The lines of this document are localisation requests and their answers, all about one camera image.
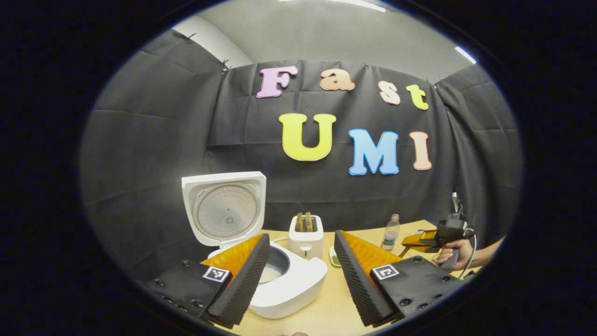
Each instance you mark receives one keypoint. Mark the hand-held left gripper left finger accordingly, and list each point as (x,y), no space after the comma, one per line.
(245,284)

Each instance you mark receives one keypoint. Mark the white divided bean dish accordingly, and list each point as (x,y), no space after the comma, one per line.
(334,257)

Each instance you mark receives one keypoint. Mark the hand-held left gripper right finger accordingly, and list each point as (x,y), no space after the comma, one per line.
(359,284)

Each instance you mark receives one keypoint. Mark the black backdrop cloth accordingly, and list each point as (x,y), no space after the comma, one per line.
(163,140)

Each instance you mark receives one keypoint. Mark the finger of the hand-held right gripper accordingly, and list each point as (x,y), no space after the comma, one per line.
(419,240)
(428,231)

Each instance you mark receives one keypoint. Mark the white toaster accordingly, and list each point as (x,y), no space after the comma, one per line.
(305,242)

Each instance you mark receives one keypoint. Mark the brown bread slice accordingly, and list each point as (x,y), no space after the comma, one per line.
(309,222)
(299,223)

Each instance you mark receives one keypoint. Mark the ceiling light panel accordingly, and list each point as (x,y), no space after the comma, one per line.
(465,54)
(336,3)

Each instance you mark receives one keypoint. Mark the white rice cooker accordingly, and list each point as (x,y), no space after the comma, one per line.
(289,289)

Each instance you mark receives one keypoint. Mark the clear plastic bottle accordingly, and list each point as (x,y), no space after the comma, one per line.
(390,235)

